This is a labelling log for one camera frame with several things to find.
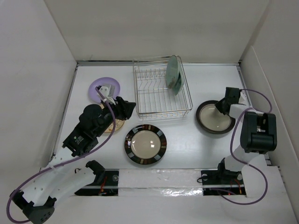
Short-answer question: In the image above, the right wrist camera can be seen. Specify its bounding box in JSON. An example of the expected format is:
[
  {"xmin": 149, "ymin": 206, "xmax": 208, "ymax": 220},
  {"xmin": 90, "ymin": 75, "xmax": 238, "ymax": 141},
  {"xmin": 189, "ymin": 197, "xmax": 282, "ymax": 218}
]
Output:
[{"xmin": 239, "ymin": 91, "xmax": 247, "ymax": 105}]

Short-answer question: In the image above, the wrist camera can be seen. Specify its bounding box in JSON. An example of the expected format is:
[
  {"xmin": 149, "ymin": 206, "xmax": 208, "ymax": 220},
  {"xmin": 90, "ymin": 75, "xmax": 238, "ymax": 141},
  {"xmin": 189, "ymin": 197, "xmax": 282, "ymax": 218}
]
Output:
[
  {"xmin": 96, "ymin": 84, "xmax": 116, "ymax": 99},
  {"xmin": 239, "ymin": 91, "xmax": 247, "ymax": 105}
]

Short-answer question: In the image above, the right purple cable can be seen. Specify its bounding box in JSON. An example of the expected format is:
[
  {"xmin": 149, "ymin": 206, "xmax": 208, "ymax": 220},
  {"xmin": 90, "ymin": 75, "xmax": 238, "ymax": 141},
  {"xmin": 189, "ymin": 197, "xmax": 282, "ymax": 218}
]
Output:
[{"xmin": 217, "ymin": 89, "xmax": 273, "ymax": 205}]

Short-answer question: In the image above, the purple cable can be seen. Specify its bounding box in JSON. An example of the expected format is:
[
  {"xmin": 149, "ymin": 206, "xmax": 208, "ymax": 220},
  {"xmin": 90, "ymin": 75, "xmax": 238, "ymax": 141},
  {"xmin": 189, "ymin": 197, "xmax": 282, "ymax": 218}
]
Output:
[
  {"xmin": 217, "ymin": 89, "xmax": 273, "ymax": 205},
  {"xmin": 6, "ymin": 86, "xmax": 116, "ymax": 222}
]

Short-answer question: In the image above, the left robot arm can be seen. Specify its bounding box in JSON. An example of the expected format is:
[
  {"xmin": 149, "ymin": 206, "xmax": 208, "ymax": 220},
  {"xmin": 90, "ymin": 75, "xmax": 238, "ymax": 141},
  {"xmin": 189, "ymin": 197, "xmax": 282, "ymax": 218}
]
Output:
[{"xmin": 6, "ymin": 96, "xmax": 136, "ymax": 224}]

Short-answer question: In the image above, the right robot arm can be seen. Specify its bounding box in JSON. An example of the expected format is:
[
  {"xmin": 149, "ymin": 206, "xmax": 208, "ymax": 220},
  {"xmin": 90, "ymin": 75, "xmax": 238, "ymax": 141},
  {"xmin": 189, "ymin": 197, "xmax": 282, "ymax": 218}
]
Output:
[{"xmin": 214, "ymin": 87, "xmax": 277, "ymax": 183}]

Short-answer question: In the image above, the black rimmed patterned plate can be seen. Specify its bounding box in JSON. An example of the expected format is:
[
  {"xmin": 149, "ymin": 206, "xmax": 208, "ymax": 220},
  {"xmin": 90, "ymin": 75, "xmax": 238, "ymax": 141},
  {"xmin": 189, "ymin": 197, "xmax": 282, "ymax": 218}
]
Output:
[{"xmin": 124, "ymin": 124, "xmax": 167, "ymax": 165}]

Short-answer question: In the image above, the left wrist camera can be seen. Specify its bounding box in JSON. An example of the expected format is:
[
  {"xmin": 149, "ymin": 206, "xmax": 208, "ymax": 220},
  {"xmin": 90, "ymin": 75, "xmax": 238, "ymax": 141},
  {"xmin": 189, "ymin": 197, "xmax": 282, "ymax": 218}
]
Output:
[{"xmin": 96, "ymin": 84, "xmax": 116, "ymax": 99}]

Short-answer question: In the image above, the teal round flower plate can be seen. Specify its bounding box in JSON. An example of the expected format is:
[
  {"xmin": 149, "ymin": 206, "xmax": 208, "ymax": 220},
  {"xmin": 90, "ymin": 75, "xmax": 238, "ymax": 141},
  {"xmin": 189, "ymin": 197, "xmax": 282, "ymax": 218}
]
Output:
[{"xmin": 165, "ymin": 55, "xmax": 179, "ymax": 89}]

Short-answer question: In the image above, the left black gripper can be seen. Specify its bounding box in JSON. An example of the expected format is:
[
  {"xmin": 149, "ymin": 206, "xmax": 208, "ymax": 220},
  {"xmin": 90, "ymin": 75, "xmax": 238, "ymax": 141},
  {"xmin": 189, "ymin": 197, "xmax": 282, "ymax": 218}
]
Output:
[{"xmin": 94, "ymin": 96, "xmax": 135, "ymax": 138}]

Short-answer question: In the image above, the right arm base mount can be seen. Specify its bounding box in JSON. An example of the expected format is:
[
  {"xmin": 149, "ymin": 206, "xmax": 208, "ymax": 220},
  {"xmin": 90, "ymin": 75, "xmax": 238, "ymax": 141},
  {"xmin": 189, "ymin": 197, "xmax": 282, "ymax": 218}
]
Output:
[{"xmin": 197, "ymin": 170, "xmax": 246, "ymax": 196}]

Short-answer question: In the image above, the purple plate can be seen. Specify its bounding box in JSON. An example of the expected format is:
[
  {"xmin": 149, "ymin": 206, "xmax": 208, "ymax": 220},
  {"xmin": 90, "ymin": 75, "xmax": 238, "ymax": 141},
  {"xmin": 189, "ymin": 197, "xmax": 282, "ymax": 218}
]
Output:
[{"xmin": 88, "ymin": 77, "xmax": 121, "ymax": 103}]

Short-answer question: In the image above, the tan plate under arm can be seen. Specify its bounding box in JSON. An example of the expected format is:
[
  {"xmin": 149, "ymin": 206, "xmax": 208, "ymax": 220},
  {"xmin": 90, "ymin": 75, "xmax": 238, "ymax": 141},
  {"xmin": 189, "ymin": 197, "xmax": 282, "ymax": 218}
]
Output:
[{"xmin": 99, "ymin": 104, "xmax": 124, "ymax": 134}]

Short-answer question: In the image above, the wire dish rack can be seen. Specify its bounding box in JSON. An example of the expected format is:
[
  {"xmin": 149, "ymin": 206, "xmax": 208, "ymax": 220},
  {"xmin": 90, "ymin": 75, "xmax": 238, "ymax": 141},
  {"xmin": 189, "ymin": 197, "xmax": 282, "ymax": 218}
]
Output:
[{"xmin": 133, "ymin": 55, "xmax": 193, "ymax": 120}]

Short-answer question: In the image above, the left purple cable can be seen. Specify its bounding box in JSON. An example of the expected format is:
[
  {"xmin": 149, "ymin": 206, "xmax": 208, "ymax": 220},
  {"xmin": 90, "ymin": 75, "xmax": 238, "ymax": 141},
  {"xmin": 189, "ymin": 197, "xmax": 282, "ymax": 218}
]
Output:
[{"xmin": 6, "ymin": 86, "xmax": 116, "ymax": 222}]

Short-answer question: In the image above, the teal rectangular plate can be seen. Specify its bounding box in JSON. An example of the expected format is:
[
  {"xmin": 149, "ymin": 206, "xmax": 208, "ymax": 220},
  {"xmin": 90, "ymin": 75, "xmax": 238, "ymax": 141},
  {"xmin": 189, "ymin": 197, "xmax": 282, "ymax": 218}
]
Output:
[{"xmin": 172, "ymin": 73, "xmax": 184, "ymax": 96}]

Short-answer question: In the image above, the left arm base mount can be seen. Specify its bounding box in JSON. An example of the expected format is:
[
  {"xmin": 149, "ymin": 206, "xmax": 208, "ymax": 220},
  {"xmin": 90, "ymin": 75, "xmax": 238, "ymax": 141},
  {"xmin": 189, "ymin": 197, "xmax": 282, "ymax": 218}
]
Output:
[{"xmin": 75, "ymin": 169, "xmax": 119, "ymax": 196}]

